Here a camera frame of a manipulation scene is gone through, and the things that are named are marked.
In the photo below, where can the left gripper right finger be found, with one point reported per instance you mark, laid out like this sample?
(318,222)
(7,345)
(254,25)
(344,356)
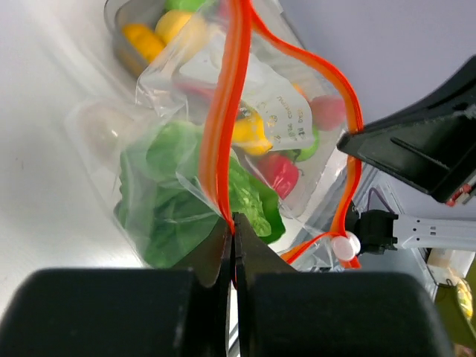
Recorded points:
(259,275)

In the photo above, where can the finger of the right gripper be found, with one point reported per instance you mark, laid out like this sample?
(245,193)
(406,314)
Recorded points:
(429,145)

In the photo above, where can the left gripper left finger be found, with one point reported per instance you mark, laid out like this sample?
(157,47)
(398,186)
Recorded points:
(203,330)

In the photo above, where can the toy yellow lemon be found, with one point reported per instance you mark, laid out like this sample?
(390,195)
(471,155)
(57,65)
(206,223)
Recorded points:
(188,30)

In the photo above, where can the toy napa cabbage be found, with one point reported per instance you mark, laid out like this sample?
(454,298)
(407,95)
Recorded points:
(162,206)

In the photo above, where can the toy red bell pepper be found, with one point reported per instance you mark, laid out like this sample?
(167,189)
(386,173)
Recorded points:
(280,173)

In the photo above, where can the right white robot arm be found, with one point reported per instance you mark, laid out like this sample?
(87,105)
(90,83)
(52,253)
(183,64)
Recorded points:
(379,231)

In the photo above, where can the toy yellow pear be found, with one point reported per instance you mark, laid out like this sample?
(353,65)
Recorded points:
(249,133)

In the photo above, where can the toy green cucumber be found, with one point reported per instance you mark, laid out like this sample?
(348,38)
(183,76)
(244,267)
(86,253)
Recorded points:
(185,5)

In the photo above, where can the clear zip top bag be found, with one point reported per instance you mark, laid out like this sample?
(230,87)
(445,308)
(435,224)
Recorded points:
(230,115)

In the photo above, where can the grey plastic food bin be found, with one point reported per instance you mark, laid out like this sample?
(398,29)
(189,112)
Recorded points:
(203,64)

